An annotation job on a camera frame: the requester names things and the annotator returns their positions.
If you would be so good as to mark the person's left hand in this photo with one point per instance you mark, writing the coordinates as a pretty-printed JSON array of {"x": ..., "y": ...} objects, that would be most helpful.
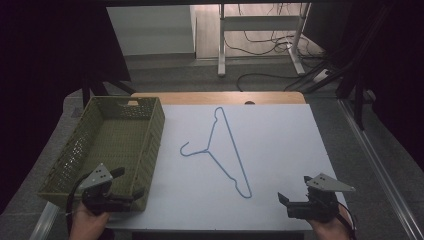
[{"x": 87, "y": 224}]

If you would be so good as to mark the white metal desk frame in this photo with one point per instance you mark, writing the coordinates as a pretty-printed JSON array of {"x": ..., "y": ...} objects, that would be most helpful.
[{"x": 260, "y": 23}]

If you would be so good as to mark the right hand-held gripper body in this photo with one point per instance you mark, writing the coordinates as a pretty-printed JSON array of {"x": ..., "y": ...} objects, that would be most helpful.
[{"x": 316, "y": 203}]

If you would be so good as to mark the wooden table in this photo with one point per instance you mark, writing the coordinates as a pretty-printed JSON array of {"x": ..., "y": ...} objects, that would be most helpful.
[{"x": 216, "y": 98}]

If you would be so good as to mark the person's right hand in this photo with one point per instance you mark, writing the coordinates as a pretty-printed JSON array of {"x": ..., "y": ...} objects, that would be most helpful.
[{"x": 328, "y": 230}]

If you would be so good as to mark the white panel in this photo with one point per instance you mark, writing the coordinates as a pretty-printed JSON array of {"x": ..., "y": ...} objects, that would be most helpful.
[{"x": 150, "y": 30}]

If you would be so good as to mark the metal floor rail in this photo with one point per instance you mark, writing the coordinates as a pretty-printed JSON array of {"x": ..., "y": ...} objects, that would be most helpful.
[
  {"x": 45, "y": 221},
  {"x": 376, "y": 166}
]

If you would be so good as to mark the black stand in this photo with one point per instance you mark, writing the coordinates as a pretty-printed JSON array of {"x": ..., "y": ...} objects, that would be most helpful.
[
  {"x": 359, "y": 100},
  {"x": 100, "y": 88}
]

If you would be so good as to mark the green plastic mesh basket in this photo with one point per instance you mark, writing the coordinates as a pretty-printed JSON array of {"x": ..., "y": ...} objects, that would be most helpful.
[{"x": 116, "y": 140}]

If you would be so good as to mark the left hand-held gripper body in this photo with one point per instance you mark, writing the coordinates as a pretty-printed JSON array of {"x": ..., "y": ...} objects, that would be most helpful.
[{"x": 100, "y": 196}]

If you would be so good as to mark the white table sheet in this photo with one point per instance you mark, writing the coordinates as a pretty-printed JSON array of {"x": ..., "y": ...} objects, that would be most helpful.
[{"x": 283, "y": 140}]

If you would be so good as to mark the white power strip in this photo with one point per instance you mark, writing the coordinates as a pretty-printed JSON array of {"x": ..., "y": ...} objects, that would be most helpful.
[{"x": 321, "y": 75}]

